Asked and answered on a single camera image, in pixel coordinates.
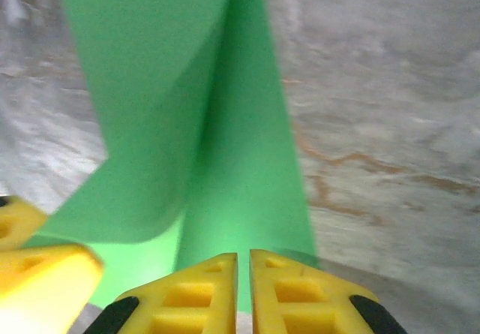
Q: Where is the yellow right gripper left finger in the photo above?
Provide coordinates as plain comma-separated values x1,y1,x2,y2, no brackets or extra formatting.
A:
84,252,239,334

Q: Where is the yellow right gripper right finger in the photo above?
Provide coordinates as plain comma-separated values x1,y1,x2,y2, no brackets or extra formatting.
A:
249,248,409,334

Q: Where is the green paper sheet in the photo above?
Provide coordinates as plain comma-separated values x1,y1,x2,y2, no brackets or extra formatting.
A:
22,0,320,314

